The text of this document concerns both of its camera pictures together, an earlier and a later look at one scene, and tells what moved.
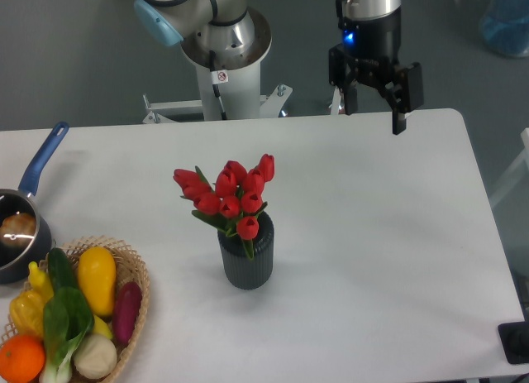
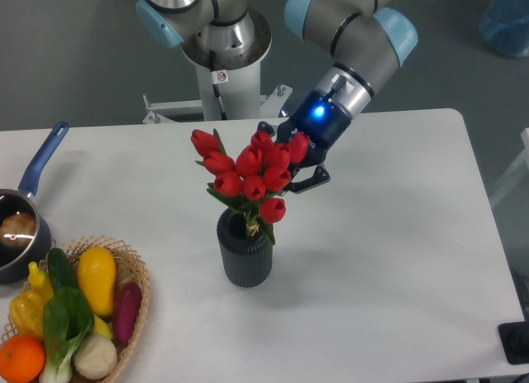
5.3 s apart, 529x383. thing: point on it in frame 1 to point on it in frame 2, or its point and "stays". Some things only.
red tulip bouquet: (233, 200) to (250, 180)
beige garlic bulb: (95, 356) stays
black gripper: (373, 46) to (322, 122)
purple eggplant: (126, 308) stays
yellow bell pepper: (26, 309) stays
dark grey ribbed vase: (241, 271) stays
